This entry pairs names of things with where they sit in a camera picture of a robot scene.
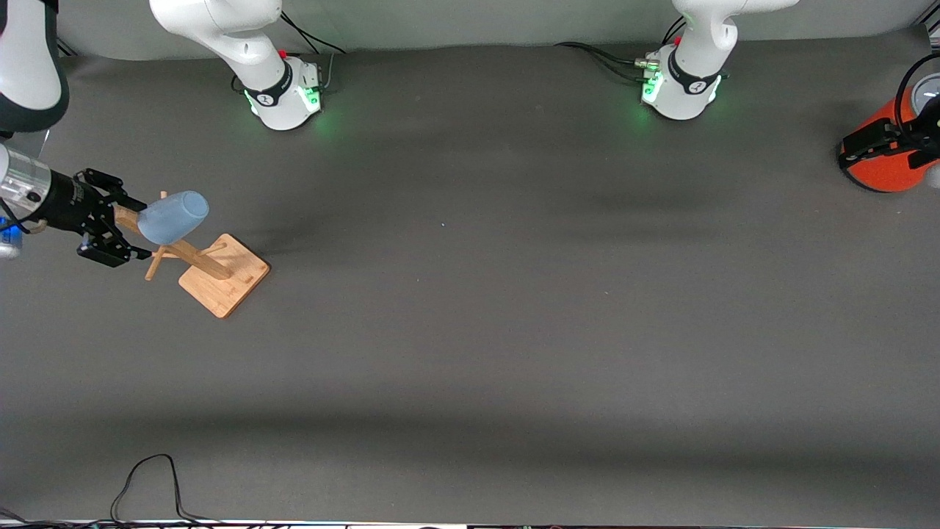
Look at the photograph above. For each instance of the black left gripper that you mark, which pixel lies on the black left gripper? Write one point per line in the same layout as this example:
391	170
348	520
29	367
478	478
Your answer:
927	120

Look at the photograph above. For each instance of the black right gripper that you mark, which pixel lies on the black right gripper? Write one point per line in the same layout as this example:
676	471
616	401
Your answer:
67	203

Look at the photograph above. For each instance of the light blue cup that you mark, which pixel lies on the light blue cup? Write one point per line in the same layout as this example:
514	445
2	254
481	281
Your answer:
172	217

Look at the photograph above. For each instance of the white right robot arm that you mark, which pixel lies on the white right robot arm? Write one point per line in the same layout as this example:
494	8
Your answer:
242	44

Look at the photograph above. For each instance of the wooden cup rack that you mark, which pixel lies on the wooden cup rack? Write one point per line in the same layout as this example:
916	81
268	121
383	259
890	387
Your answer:
220	283

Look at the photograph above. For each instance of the orange cylindrical canister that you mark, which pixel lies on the orange cylindrical canister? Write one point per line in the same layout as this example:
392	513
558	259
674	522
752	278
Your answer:
881	176

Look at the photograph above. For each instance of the dark grey table mat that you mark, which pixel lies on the dark grey table mat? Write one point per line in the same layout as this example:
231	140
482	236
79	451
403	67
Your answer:
470	367

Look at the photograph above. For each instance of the aluminium frame rail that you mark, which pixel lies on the aluminium frame rail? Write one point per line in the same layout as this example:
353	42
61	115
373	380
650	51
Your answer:
927	31
66	50

